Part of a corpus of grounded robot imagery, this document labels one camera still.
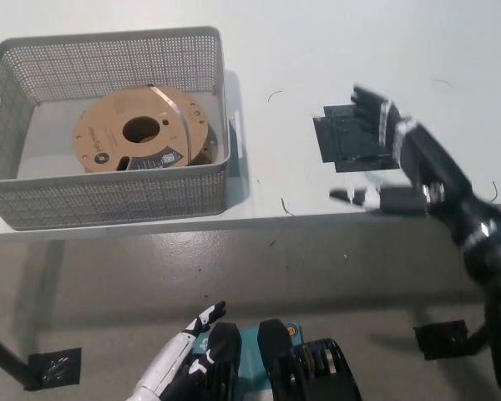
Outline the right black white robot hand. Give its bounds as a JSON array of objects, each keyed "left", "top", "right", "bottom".
[{"left": 329, "top": 85, "right": 476, "bottom": 216}]

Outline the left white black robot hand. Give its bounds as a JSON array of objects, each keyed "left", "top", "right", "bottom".
[{"left": 138, "top": 300, "right": 227, "bottom": 401}]

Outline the cardboard filament spool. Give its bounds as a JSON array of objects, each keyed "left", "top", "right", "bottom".
[{"left": 73, "top": 85, "right": 218, "bottom": 173}]

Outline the black square spool stand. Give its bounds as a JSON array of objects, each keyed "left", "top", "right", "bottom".
[{"left": 311, "top": 104, "right": 402, "bottom": 173}]

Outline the black teal robot body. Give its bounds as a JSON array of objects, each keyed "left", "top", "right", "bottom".
[{"left": 179, "top": 319, "right": 362, "bottom": 401}]

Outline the black table leg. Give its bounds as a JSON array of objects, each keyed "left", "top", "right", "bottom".
[
  {"left": 0, "top": 325, "right": 41, "bottom": 390},
  {"left": 465, "top": 321, "right": 493, "bottom": 357}
]

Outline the grey perforated plastic basket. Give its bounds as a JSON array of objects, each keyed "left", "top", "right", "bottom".
[{"left": 0, "top": 26, "right": 231, "bottom": 231}]

